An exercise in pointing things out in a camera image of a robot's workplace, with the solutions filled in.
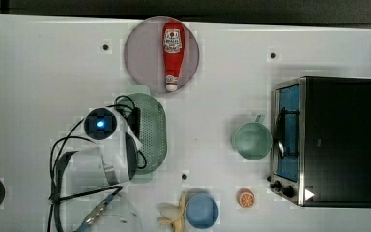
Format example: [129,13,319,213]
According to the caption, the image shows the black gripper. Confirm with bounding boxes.
[127,107,141,138]

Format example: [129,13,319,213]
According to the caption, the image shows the green oval strainer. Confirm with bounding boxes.
[117,85,167,184]

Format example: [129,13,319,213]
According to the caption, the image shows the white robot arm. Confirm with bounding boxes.
[49,106,142,232]

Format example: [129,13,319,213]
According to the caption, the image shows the grey round plate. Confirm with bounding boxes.
[124,16,200,93]

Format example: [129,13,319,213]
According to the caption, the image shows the red ketchup bottle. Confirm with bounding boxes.
[162,20,185,92]

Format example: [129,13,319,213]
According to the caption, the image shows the peeled banana toy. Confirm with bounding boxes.
[157,193,187,232]

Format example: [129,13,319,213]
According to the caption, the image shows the blue bowl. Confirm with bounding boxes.
[185,193,219,229]

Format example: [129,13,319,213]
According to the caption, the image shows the green mug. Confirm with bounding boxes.
[231,115,273,160]

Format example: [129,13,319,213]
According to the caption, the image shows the orange slice toy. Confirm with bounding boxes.
[237,188,255,208]

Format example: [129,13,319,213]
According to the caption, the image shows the black toaster oven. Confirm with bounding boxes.
[267,76,371,208]

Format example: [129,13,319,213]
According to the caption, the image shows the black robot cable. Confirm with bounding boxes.
[46,95,148,232]

